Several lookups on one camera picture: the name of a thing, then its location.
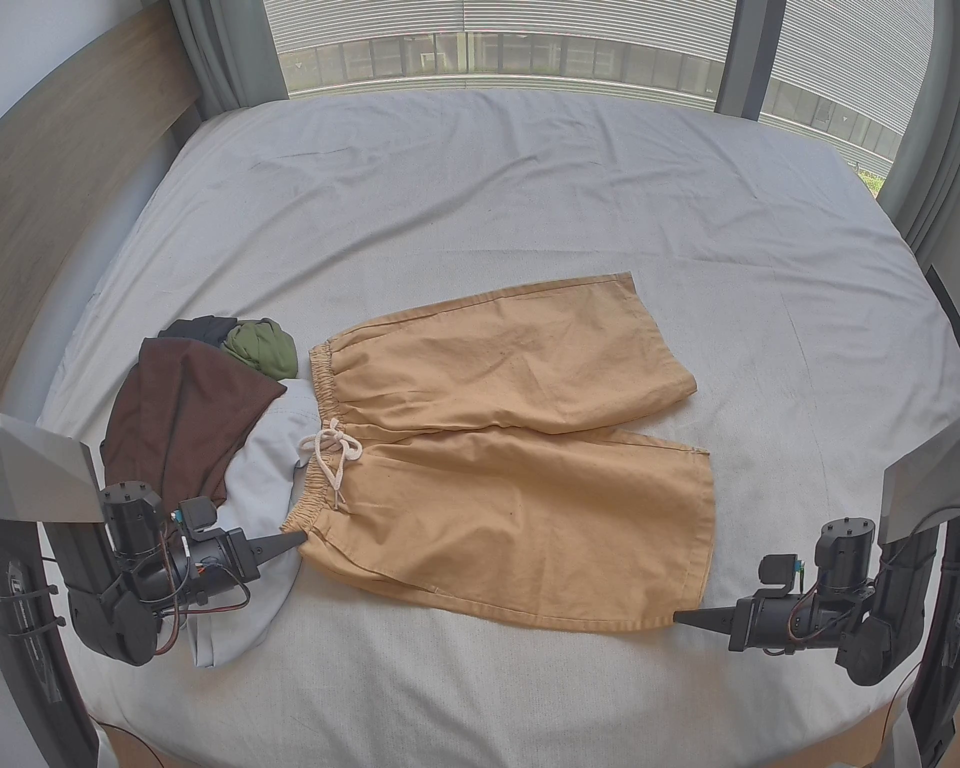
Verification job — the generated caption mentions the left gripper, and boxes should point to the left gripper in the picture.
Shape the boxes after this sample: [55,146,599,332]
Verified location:
[183,527,261,599]

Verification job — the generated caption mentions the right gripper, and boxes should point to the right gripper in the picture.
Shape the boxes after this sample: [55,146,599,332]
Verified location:
[727,591,820,654]

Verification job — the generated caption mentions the tan drawstring shorts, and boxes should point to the tan drawstring shorts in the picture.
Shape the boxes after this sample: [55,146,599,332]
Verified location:
[283,270,715,635]

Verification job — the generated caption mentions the pale grey garment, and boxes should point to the pale grey garment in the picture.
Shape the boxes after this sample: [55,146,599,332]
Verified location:
[183,380,316,670]

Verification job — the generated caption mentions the brown garment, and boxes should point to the brown garment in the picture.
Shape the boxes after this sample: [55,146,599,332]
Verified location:
[99,337,288,519]

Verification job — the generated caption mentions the green garment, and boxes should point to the green garment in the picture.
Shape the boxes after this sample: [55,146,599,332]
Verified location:
[221,318,300,381]

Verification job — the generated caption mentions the black garment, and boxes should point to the black garment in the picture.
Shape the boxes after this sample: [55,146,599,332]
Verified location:
[159,316,235,348]

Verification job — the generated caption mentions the bed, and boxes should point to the bed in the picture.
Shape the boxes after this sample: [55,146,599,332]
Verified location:
[0,0,960,768]

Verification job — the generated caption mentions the grey-green curtain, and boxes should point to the grey-green curtain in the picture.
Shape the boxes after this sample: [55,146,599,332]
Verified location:
[166,0,290,117]
[873,0,960,260]

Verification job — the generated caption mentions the window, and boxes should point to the window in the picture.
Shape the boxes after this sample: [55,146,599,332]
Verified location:
[266,0,939,200]

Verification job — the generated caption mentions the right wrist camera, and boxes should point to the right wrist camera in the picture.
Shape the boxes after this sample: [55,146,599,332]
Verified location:
[757,553,801,601]

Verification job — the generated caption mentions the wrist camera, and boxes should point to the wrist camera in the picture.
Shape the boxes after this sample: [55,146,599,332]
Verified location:
[757,553,801,601]
[176,496,220,543]

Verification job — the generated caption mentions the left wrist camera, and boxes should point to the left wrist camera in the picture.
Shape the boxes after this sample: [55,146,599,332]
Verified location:
[176,496,220,543]

